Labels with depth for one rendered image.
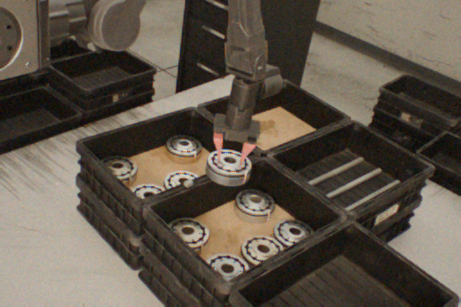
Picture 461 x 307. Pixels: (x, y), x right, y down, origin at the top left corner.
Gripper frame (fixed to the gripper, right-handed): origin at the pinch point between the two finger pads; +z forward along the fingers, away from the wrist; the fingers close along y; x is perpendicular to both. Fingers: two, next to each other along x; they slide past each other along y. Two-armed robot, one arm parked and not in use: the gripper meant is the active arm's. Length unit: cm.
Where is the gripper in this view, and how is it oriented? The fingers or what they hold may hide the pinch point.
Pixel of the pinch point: (230, 158)
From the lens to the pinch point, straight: 132.5
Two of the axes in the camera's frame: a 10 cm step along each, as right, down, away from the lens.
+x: -0.5, 4.9, -8.7
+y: -9.8, -1.7, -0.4
